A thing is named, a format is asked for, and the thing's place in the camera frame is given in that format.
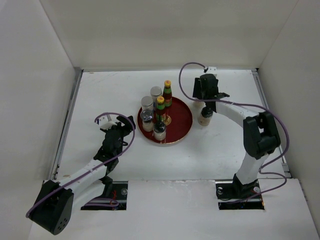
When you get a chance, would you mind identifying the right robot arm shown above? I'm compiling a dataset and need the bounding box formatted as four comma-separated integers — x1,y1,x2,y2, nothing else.
192,73,281,201

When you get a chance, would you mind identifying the small black-capped powder bottle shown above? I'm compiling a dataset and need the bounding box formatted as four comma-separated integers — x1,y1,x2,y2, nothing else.
153,121,166,141

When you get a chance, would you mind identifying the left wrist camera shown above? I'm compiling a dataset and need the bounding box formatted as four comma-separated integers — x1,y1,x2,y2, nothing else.
94,113,116,130

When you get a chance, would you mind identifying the purple cable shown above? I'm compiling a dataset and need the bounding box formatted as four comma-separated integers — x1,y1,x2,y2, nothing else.
26,112,136,218
178,61,290,203

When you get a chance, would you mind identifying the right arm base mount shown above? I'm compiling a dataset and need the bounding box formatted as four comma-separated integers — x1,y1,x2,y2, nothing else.
215,180,265,210

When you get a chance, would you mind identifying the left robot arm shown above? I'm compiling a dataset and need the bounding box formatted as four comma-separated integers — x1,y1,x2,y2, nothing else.
26,113,136,235

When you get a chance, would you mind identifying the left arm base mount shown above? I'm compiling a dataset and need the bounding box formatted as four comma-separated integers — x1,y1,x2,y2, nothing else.
80,181,129,211

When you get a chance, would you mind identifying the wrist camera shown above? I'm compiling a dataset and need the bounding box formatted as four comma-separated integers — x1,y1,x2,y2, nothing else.
94,113,116,130
203,66,218,78

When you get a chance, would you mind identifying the black-top grinder bottle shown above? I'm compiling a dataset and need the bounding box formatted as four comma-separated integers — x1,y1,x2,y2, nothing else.
140,109,154,132

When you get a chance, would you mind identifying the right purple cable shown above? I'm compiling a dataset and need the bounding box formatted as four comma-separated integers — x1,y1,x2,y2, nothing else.
178,61,290,203

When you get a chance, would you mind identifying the black-lid seasoning jar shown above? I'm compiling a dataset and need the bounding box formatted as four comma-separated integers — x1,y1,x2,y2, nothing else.
197,106,214,126
192,98,206,109

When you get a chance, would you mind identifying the red round tray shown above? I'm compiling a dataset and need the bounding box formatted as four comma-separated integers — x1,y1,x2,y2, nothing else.
135,96,193,145

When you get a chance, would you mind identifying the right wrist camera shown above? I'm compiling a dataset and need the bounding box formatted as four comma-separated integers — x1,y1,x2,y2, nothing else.
203,66,218,78

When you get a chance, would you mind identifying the white bead jar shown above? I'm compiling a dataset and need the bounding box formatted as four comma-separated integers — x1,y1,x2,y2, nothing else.
150,86,163,111
140,96,154,112

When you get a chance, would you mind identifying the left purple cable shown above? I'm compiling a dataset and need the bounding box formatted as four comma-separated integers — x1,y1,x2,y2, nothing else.
26,112,136,218

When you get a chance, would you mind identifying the green-label sauce bottle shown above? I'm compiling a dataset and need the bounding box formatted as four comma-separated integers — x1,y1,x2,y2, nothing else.
162,80,172,108
155,96,166,122

